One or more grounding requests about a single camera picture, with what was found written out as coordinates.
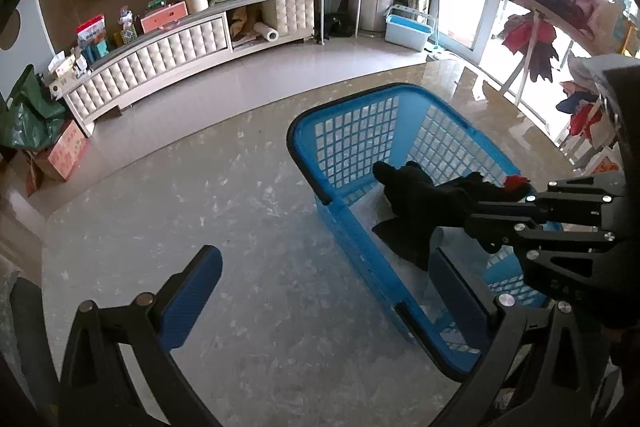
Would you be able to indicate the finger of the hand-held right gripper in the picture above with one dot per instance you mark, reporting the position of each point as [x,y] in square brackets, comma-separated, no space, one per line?
[560,267]
[575,207]

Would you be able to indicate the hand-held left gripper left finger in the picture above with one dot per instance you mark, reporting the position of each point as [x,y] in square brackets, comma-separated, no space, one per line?
[192,297]

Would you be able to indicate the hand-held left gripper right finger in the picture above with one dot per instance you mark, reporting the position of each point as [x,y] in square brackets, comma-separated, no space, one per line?
[460,302]

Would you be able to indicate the black plush toy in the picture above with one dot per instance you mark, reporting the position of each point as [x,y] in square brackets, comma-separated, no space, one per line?
[420,207]

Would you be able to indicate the blue plastic laundry basket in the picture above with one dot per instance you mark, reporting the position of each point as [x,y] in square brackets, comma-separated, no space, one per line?
[350,142]

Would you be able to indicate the dark grey chair back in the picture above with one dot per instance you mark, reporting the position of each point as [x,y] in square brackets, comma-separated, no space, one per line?
[32,337]

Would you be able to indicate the red garment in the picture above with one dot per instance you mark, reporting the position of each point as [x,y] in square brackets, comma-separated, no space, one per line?
[530,42]

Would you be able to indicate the pink patterned cardboard box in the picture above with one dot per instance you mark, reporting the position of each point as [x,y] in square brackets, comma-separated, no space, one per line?
[67,149]

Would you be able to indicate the brown cardboard box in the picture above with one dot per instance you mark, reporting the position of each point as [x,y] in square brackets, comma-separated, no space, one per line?
[37,172]

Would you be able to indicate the white tufted cabinet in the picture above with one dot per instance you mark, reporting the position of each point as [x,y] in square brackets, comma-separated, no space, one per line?
[150,67]

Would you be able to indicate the light blue plastic tub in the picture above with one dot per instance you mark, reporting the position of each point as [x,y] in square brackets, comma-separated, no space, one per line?
[407,29]

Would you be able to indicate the green plastic bag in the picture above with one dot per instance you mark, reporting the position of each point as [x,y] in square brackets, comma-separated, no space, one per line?
[25,117]

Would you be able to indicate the white boxes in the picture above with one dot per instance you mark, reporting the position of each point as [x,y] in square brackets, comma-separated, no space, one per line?
[67,72]

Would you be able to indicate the teal box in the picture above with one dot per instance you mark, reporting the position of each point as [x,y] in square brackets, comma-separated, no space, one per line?
[95,51]

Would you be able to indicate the white paper roll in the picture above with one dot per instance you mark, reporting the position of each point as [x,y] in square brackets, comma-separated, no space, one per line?
[266,32]

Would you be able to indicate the checkered gift bag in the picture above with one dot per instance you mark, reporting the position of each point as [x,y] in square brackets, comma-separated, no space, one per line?
[128,27]

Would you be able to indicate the brown paper bag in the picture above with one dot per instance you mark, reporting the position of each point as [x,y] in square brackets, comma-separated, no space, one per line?
[245,22]

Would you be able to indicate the pink drawer box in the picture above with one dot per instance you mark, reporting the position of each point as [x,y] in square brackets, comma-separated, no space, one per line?
[164,17]

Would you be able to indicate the red and white packet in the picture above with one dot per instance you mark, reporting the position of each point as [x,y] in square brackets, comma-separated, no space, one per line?
[91,32]

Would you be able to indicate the black bag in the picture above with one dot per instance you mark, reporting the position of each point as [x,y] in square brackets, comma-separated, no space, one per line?
[339,26]

